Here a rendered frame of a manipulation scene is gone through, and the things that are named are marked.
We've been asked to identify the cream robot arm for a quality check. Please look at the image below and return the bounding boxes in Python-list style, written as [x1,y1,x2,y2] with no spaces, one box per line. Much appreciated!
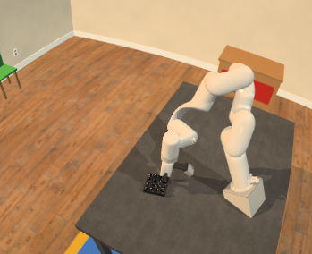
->
[161,63,259,192]

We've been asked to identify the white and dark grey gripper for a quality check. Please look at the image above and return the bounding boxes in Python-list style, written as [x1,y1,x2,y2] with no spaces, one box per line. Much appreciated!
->
[160,158,177,181]

